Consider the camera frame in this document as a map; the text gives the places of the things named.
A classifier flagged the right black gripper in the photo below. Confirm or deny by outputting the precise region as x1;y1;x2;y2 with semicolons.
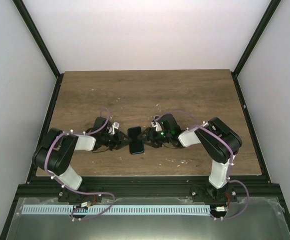
137;127;171;149

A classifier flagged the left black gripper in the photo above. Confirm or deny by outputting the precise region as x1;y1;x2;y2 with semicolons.
101;130;132;151

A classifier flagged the black phone case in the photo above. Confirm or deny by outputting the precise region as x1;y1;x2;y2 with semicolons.
127;126;145;155

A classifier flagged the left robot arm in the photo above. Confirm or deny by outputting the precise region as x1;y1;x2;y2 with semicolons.
32;116;132;202

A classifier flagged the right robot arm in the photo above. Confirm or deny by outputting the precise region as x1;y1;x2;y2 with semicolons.
132;113;243;202

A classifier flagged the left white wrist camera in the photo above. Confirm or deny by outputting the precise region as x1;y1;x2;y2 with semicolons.
109;122;119;135

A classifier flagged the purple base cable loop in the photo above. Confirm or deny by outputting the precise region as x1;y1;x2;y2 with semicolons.
70;195;117;222

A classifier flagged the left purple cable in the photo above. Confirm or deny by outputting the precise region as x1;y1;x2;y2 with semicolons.
44;107;115;198

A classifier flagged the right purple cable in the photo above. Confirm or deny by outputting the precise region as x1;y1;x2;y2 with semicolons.
153;110;250;221

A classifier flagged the light blue slotted cable duct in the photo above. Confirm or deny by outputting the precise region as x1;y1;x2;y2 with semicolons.
21;204;211;216

